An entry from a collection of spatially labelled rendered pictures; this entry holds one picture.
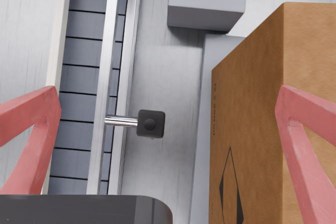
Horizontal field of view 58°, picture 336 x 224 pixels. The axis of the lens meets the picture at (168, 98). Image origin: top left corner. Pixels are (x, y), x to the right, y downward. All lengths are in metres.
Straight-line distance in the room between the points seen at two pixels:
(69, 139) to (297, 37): 0.33
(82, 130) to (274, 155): 0.29
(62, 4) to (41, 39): 0.11
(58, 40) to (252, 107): 0.27
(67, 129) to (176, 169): 0.17
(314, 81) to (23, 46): 0.43
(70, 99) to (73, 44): 0.08
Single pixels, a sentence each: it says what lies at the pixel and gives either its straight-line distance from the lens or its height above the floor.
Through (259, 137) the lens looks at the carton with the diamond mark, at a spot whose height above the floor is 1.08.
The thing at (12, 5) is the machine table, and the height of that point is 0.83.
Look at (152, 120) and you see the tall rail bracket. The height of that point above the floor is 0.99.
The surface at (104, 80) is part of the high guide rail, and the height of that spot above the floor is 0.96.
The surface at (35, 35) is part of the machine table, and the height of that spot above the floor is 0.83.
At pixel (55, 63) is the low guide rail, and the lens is 0.41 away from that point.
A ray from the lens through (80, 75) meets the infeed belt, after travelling 0.44.
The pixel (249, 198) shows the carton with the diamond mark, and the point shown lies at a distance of 0.26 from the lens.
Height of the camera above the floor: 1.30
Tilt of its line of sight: 86 degrees down
